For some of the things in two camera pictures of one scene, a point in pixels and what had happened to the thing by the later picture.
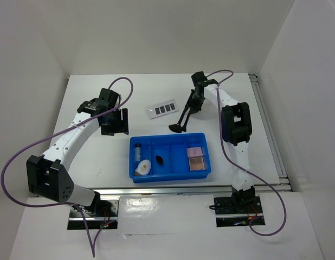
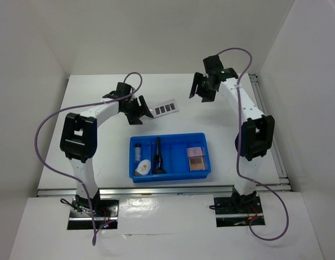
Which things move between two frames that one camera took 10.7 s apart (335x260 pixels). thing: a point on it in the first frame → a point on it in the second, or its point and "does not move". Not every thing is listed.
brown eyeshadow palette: x=197 y=163 does not move
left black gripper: x=122 y=125 → x=140 y=111
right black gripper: x=195 y=108 → x=197 y=78
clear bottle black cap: x=137 y=152 does not move
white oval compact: x=143 y=167 does not move
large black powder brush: x=177 y=128 → x=158 y=163
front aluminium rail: x=165 y=190 does not move
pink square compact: x=194 y=151 does not move
